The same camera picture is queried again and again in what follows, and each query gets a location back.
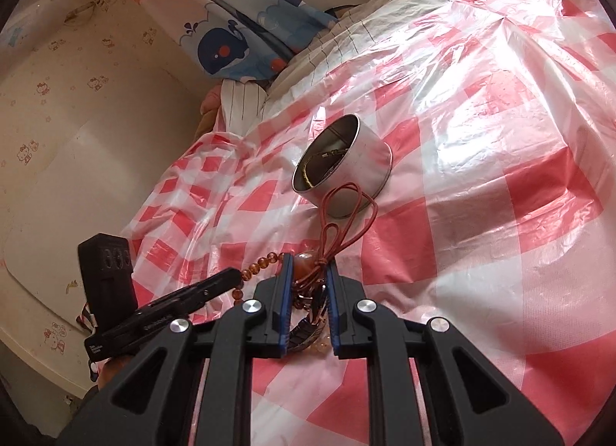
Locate amber bead bracelet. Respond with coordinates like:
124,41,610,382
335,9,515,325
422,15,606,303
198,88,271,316
231,250,286,305

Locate red cord pendant necklace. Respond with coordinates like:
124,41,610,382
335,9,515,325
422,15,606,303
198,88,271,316
288,181,380,312

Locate round metal tin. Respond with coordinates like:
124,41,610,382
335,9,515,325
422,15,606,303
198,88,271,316
292,114,393,219

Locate red white checkered plastic sheet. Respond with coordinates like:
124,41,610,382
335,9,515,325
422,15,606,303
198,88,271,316
127,0,615,444

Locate white striped pillow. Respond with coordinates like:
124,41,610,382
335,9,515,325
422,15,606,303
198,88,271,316
220,80,267,136

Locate white striped bed sheet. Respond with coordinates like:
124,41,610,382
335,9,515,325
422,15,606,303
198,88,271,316
262,0,457,116

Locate whale print blue curtain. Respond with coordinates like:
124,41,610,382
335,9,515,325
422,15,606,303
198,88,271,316
133,0,336,82

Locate black camera box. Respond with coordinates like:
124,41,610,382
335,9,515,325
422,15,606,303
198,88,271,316
77,233,138,330

